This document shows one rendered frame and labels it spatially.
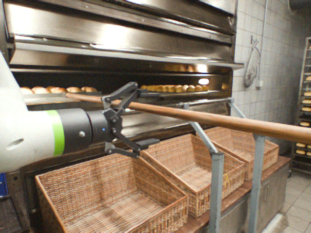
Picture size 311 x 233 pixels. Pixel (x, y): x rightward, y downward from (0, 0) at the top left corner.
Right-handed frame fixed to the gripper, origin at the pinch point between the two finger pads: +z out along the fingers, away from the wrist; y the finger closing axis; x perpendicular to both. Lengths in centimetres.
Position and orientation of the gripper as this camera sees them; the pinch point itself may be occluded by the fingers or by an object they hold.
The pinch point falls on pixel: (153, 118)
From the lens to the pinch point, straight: 59.3
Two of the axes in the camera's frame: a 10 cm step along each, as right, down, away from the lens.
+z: 7.5, -1.2, 6.5
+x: 6.6, 1.3, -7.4
